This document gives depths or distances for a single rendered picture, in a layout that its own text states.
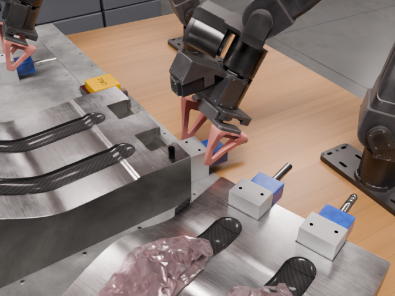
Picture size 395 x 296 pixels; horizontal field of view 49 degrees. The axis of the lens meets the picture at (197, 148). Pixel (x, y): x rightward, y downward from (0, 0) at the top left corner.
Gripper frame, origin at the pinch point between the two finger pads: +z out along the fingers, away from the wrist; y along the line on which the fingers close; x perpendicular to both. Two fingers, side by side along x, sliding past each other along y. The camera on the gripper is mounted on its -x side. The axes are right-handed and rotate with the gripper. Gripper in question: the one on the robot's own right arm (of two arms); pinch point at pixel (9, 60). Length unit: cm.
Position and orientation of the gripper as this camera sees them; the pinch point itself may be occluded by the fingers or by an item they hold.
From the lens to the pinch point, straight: 111.5
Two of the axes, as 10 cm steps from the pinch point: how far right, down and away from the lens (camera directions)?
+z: -4.4, 8.3, 3.6
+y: 4.3, 5.4, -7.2
